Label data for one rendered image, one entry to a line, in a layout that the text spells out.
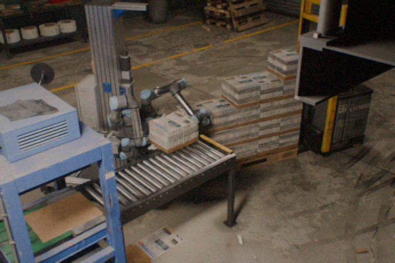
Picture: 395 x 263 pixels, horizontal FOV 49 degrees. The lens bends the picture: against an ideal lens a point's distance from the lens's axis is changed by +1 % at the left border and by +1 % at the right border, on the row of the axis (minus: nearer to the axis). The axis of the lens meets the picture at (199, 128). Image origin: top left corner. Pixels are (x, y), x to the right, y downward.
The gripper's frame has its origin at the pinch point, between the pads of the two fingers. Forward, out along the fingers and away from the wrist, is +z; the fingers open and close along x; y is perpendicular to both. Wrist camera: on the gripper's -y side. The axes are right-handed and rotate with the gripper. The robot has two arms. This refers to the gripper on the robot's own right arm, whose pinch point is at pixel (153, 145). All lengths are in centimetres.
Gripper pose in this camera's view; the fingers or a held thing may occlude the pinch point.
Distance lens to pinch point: 417.4
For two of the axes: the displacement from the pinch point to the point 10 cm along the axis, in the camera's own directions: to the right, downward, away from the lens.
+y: -0.1, -8.8, -4.7
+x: -6.6, -3.5, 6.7
